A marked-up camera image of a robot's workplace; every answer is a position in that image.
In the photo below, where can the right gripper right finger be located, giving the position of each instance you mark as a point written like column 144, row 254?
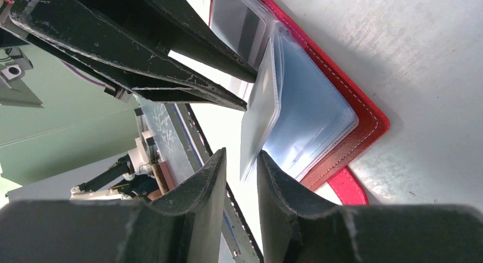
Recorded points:
column 298, row 225

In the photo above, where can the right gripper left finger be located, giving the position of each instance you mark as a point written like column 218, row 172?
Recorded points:
column 69, row 230

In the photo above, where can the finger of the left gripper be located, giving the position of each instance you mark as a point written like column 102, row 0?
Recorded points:
column 112, row 41
column 182, row 30

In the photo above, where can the black credit card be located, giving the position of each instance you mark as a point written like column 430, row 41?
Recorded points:
column 241, row 25

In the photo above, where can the red leather card holder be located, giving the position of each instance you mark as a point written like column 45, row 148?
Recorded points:
column 305, row 113

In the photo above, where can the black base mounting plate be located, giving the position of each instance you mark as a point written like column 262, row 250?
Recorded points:
column 191, row 222

